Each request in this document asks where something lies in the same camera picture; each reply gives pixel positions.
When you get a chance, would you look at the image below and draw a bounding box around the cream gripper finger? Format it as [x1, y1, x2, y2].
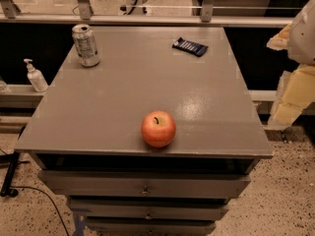
[268, 64, 315, 130]
[267, 25, 290, 51]

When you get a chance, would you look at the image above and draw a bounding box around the blue rxbar blueberry wrapper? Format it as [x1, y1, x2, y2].
[172, 37, 208, 57]

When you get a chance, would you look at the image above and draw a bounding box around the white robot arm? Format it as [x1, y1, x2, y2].
[267, 0, 315, 130]

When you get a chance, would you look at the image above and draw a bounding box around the red apple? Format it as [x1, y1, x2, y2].
[141, 111, 176, 148]

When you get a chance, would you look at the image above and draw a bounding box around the silver soda can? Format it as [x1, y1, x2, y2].
[72, 24, 100, 67]

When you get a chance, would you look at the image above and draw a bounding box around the grey drawer cabinet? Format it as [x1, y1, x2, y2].
[17, 27, 272, 235]

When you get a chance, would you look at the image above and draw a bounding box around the white pump soap bottle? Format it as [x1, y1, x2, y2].
[24, 58, 48, 92]

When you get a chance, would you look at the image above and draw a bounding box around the black stand leg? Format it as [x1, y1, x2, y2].
[0, 151, 20, 198]

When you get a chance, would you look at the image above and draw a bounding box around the metal railing frame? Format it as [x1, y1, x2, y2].
[0, 0, 315, 29]

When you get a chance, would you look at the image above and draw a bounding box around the black floor cable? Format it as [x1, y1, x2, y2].
[9, 185, 71, 236]

